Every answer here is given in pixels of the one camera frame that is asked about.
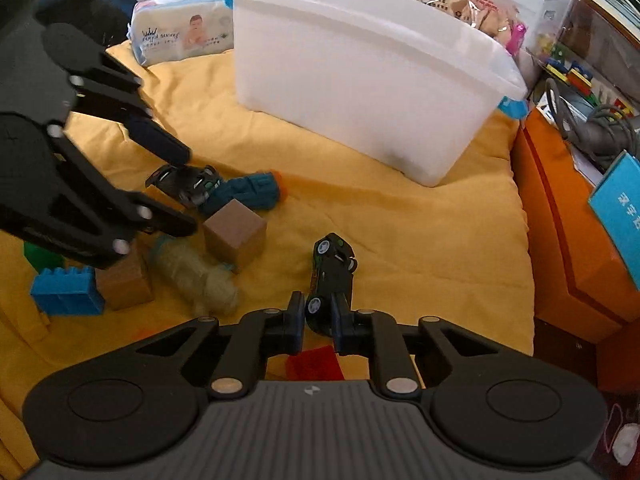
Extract large black toy car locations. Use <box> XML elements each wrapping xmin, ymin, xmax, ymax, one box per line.
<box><xmin>145</xmin><ymin>164</ymin><xmax>222</xmax><ymax>207</ymax></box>

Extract green building brick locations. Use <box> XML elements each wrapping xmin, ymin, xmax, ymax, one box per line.
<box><xmin>23</xmin><ymin>242</ymin><xmax>65</xmax><ymax>273</ymax></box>

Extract small black toy car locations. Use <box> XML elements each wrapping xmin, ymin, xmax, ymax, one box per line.
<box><xmin>305</xmin><ymin>233</ymin><xmax>358</xmax><ymax>336</ymax></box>

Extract wooden cube block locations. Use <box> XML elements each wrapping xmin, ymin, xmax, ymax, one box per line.
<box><xmin>203</xmin><ymin>200</ymin><xmax>267</xmax><ymax>273</ymax></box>
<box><xmin>96</xmin><ymin>247</ymin><xmax>154</xmax><ymax>310</ymax></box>

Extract large blue building brick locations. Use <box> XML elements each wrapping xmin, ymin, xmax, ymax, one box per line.
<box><xmin>30</xmin><ymin>266</ymin><xmax>104</xmax><ymax>316</ymax></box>

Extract red building brick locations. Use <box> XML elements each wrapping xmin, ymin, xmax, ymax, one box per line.
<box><xmin>285</xmin><ymin>346</ymin><xmax>345</xmax><ymax>382</ymax></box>

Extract olive green toy train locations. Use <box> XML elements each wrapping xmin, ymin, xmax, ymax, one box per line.
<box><xmin>150</xmin><ymin>236</ymin><xmax>239</xmax><ymax>318</ymax></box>

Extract yellow table cloth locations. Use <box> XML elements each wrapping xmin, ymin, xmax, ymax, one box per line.
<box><xmin>1</xmin><ymin>44</ymin><xmax>534</xmax><ymax>479</ymax></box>

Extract baby wipes pack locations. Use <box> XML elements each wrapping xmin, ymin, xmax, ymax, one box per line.
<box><xmin>128</xmin><ymin>0</ymin><xmax>234</xmax><ymax>67</ymax></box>

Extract orange cardboard box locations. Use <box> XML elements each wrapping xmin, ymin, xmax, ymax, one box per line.
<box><xmin>511</xmin><ymin>110</ymin><xmax>639</xmax><ymax>344</ymax></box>

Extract white plastic storage bin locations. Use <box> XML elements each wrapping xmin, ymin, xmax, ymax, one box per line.
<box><xmin>232</xmin><ymin>0</ymin><xmax>527</xmax><ymax>186</ymax></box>

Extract light blue card box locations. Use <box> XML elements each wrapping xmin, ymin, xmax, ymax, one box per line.
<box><xmin>588</xmin><ymin>151</ymin><xmax>640</xmax><ymax>288</ymax></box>

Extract snack bag with biscuits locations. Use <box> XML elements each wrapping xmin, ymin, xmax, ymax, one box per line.
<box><xmin>416</xmin><ymin>0</ymin><xmax>527</xmax><ymax>56</ymax></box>

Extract clear box of toys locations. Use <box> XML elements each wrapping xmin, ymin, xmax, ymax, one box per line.
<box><xmin>525</xmin><ymin>0</ymin><xmax>639</xmax><ymax>117</ymax></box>

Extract tangled grey cables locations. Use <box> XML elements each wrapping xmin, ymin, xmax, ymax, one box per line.
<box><xmin>543</xmin><ymin>77</ymin><xmax>640</xmax><ymax>172</ymax></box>

